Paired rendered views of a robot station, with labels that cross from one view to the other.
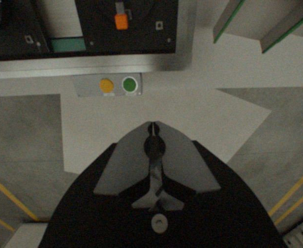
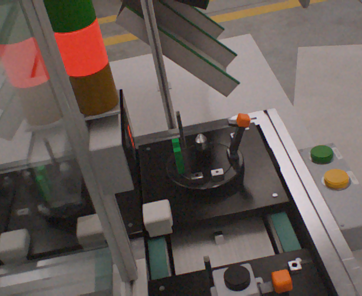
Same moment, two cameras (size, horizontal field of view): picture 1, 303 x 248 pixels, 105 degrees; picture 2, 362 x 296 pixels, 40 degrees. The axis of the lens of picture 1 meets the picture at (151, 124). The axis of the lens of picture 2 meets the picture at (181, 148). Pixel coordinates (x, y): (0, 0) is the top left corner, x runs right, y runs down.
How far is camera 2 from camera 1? 0.79 m
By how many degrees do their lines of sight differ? 59
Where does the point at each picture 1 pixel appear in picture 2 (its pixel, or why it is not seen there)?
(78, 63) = (312, 217)
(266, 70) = (248, 75)
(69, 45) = (288, 236)
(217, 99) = (308, 97)
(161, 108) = (358, 150)
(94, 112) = not seen: outside the picture
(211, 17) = not seen: hidden behind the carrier
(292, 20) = (211, 44)
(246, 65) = (249, 91)
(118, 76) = (314, 170)
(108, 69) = (307, 181)
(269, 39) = (224, 56)
